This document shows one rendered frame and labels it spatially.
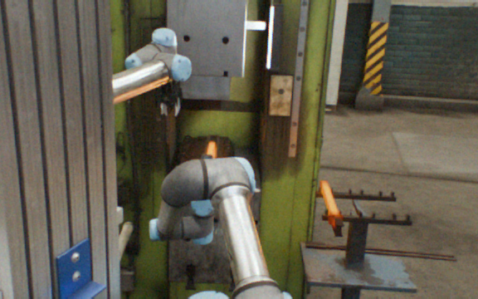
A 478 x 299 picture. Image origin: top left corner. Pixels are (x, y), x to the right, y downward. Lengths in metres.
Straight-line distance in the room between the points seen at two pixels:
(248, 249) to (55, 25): 0.71
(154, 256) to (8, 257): 1.70
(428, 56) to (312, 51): 6.00
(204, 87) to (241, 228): 0.87
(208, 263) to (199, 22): 1.01
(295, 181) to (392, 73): 5.88
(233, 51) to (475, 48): 6.46
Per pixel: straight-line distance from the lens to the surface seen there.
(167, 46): 1.69
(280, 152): 2.26
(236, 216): 1.32
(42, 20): 0.80
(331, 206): 1.92
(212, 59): 2.01
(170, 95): 1.79
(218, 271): 2.27
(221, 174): 1.38
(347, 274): 2.05
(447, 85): 8.24
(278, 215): 2.37
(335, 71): 7.38
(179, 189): 1.39
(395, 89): 8.13
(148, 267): 2.53
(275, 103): 2.17
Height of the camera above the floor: 1.72
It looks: 18 degrees down
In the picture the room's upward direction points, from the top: 2 degrees clockwise
